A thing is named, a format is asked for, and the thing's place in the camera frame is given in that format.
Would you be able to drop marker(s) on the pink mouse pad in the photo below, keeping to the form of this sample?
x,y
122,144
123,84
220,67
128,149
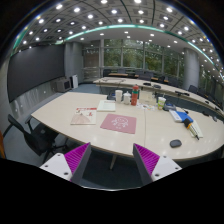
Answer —
x,y
124,124

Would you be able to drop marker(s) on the dark grey computer mouse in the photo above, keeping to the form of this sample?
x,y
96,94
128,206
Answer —
x,y
175,143

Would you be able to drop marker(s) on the yellow and black tool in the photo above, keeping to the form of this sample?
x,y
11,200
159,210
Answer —
x,y
189,125

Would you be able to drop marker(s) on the large dark wall screen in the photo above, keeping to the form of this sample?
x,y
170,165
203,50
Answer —
x,y
33,67

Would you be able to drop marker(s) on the red and white booklet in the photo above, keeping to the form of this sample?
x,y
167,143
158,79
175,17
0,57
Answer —
x,y
84,116

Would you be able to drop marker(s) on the green and white cup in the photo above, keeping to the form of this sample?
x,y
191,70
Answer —
x,y
161,102

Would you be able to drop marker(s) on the red water bottle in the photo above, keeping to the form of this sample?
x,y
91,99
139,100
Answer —
x,y
134,98

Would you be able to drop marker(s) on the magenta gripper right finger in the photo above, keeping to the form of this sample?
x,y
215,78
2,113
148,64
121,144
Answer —
x,y
151,166

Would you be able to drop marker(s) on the white paper cup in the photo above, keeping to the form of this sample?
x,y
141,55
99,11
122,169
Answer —
x,y
118,95

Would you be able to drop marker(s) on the black office chair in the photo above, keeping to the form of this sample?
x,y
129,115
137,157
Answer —
x,y
40,139

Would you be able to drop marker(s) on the grey box appliance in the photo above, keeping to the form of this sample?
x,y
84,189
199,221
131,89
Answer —
x,y
62,85

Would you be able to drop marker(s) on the white paper sheet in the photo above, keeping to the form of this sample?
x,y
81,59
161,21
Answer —
x,y
106,106

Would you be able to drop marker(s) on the white lidded jar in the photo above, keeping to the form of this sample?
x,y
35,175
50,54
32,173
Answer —
x,y
126,98

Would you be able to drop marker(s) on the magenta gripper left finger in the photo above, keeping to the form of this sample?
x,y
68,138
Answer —
x,y
69,166

